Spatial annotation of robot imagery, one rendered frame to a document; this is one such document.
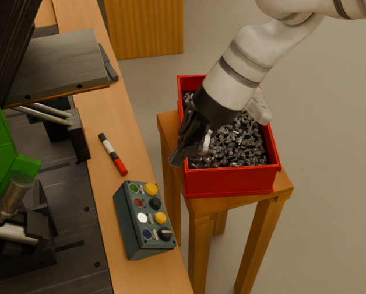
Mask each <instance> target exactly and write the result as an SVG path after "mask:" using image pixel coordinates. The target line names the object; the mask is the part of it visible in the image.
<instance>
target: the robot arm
mask: <svg viewBox="0 0 366 294"><path fill-rule="evenodd" d="M255 2H256V4H257V6H258V8H259V9H260V10H261V11H262V12H263V13H264V14H266V15H268V16H270V17H272V18H273V19H272V20H270V21H269V22H267V24H264V25H260V26H256V25H246V26H244V27H242V28H241V29H240V30H239V31H238V33H237V34H236V35H235V37H234V38H233V40H232V41H231V43H230V44H229V46H228V47H227V49H226V50H225V52H224V53H223V55H222V56H221V57H220V58H219V60H218V61H217V62H216V63H215V64H214V65H213V66H212V68H211V70H210V71H209V73H208V74H207V75H206V77H205V78H204V80H203V81H202V83H201V84H200V86H199V87H198V89H197V90H196V92H195V93H194V95H193V98H192V100H193V104H194V105H193V104H191V103H189V104H188V105H187V108H186V111H185V114H184V117H183V120H182V123H181V126H180V129H179V131H178V135H179V136H180V138H179V139H178V142H177V144H178V145H177V146H176V148H175V149H174V150H173V152H172V154H171V155H170V156H169V158H168V164H169V166H172V167H175V168H179V167H180V166H181V165H182V164H183V162H184V161H185V159H186V158H187V157H188V158H191V159H193V160H196V159H200V158H205V157H208V156H210V155H211V154H212V149H211V148H209V142H210V139H212V138H213V137H214V136H215V134H216V132H217V130H218V129H219V127H221V126H224V125H229V124H231V123H232V122H233V121H234V119H235V118H236V116H237V115H238V114H239V113H240V111H241V110H242V109H243V108H244V109H246V111H247V112H249V113H250V115H251V116H252V117H253V118H254V120H255V121H256V122H258V123H259V124H261V125H264V126H266V125H267V124H268V123H269V122H270V120H271V119H272V117H273V114H272V112H271V110H270V108H269V106H268V104H267V102H266V100H265V98H264V96H263V94H262V91H261V89H260V88H259V87H258V86H259V84H260V83H261V81H262V80H263V79H264V77H265V76H266V75H267V74H268V72H269V71H270V70H271V68H272V67H273V66H274V64H275V63H276V61H277V60H278V59H279V58H281V57H282V56H283V55H285V54H286V53H288V52H289V51H290V50H292V49H293V48H294V47H295V46H296V45H297V44H298V43H300V42H301V41H303V39H305V38H306V37H307V36H309V35H310V34H311V33H312V32H313V31H314V30H315V29H316V28H317V27H318V26H319V25H320V24H321V22H322V21H323V20H324V18H325V16H326V15H327V16H330V17H332V18H335V19H341V20H356V19H366V0H255Z"/></svg>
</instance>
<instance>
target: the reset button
mask: <svg viewBox="0 0 366 294"><path fill-rule="evenodd" d="M154 218H155V220H156V221H157V222H158V223H160V224H163V223H164V222H165V221H166V216H165V214H163V213H162V212H158V213H156V214H155V216H154Z"/></svg>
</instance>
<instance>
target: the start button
mask: <svg viewBox="0 0 366 294"><path fill-rule="evenodd" d="M145 190H146V192H147V193H148V194H150V195H156V194H157V192H158V188H157V186H156V185H155V184H153V183H147V184H146V185H145Z"/></svg>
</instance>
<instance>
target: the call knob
mask: <svg viewBox="0 0 366 294"><path fill-rule="evenodd" d="M159 235H160V237H161V238H162V239H164V240H169V239H170V238H171V236H172V231H171V230H170V229H169V228H167V227H162V228H161V229H160V230H159Z"/></svg>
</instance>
